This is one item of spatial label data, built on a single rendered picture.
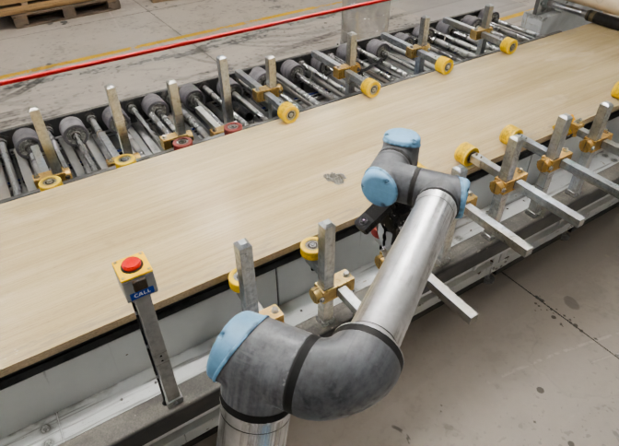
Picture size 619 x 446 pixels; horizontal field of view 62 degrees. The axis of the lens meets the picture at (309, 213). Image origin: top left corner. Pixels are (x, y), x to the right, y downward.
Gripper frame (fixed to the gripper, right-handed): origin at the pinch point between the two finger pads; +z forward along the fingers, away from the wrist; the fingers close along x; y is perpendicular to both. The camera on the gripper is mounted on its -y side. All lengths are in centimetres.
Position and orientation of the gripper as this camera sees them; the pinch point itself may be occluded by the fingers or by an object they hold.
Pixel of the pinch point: (384, 247)
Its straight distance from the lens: 149.1
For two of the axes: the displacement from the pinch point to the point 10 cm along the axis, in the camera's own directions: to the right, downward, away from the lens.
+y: 8.5, -3.6, 4.0
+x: -5.3, -5.3, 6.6
